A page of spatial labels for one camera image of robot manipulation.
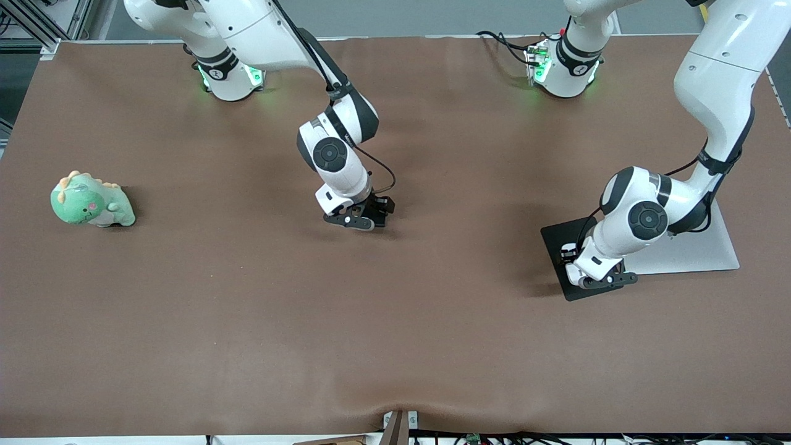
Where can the brown table cloth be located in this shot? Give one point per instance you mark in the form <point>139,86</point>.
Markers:
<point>395,321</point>

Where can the grey table edge bracket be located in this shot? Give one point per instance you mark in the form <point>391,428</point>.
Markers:
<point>395,429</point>

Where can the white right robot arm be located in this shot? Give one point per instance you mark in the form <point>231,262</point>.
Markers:
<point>247,25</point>

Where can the silver laptop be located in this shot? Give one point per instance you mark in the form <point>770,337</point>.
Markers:
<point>710,256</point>

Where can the black mouse pad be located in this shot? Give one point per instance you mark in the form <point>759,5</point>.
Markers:
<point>552,238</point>

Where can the brown wooden board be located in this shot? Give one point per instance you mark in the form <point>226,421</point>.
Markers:
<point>334,441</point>

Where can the aluminium frame strut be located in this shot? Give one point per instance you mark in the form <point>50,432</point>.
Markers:
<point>46,38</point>

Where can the green dinosaur plush toy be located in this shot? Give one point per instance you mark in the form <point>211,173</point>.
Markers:
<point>83,204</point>

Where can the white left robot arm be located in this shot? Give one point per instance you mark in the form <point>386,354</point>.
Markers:
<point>717,74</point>

